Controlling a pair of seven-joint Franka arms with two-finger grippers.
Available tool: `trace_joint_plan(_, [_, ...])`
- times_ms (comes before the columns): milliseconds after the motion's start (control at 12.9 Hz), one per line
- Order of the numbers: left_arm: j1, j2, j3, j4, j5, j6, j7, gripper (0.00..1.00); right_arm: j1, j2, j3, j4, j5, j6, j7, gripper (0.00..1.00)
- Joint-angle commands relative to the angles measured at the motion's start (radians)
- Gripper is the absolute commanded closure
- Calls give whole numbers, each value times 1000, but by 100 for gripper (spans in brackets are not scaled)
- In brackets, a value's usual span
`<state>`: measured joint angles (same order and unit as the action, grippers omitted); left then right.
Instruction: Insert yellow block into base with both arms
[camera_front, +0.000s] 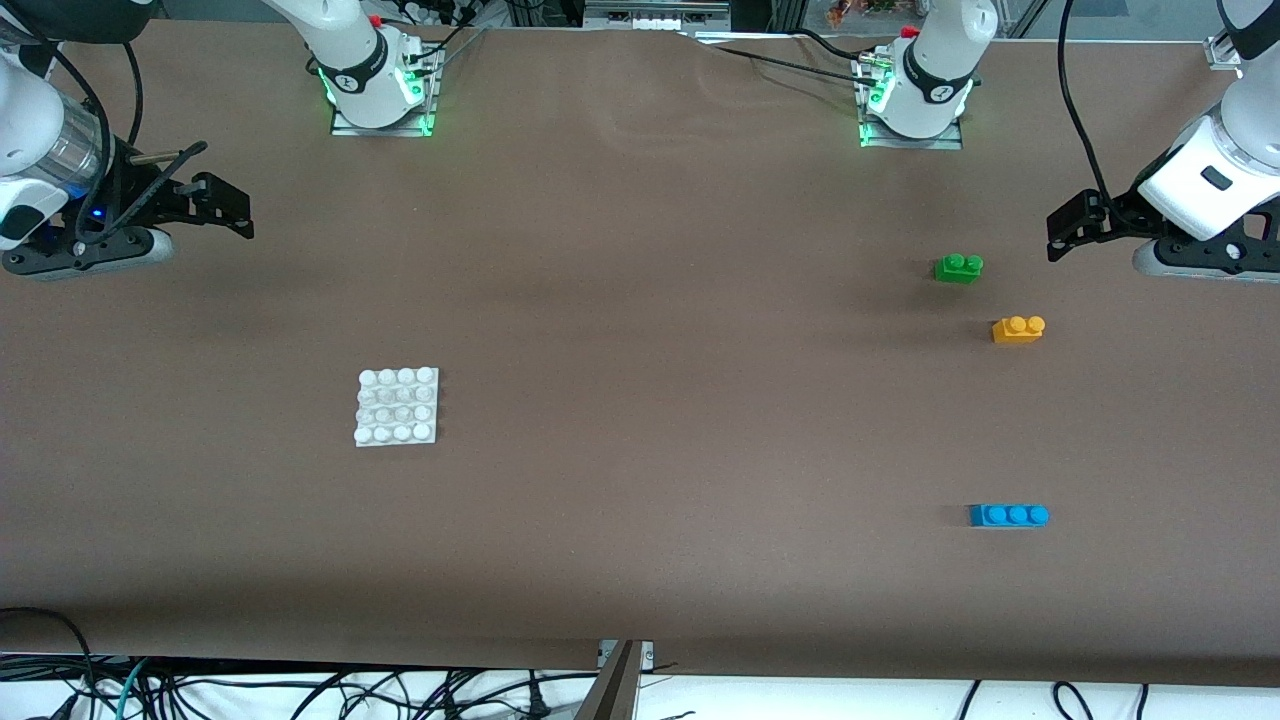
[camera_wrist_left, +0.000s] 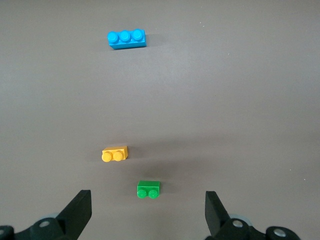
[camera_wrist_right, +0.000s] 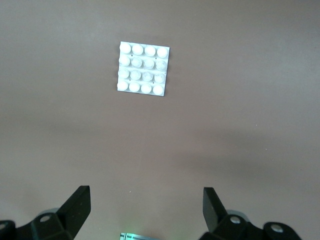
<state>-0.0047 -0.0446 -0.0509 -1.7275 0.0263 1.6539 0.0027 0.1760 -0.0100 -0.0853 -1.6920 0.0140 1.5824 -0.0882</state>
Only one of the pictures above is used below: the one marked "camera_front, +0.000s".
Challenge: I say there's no white studded base plate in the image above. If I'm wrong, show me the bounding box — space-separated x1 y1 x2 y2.
353 366 441 448

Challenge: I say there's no blue three-stud block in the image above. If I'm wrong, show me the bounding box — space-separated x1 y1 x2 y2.
968 503 1051 529

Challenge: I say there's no brown table cover sheet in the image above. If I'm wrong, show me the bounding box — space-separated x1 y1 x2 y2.
0 18 1280 691

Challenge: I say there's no silver aluminium profile bar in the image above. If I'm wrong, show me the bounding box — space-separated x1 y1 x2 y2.
573 638 657 720

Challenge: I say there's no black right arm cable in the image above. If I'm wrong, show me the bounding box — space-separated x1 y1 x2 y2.
30 38 213 251

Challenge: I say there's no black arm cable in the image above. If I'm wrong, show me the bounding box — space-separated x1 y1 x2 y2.
1056 0 1116 206
30 38 213 251

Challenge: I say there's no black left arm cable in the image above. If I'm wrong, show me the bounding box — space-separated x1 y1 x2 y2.
1056 0 1116 206

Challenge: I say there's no black cable on table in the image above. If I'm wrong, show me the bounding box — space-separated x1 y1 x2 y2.
795 28 883 67
692 36 869 87
405 20 491 76

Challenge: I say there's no silver aluminium frame rail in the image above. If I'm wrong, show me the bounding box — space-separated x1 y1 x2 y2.
583 0 736 33

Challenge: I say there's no teal floor cable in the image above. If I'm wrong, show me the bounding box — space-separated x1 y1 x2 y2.
112 655 156 720

